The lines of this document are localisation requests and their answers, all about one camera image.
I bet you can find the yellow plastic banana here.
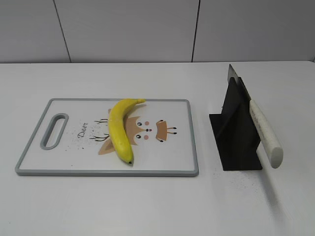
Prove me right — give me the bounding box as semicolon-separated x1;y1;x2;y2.
108;98;146;165

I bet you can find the kitchen knife white handle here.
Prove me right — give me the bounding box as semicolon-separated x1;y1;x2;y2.
227;64;284;169

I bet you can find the black knife stand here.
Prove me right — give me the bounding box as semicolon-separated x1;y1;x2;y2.
209;76;262;171

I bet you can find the white cutting board grey rim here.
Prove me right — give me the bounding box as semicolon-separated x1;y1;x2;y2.
15;98;199;177

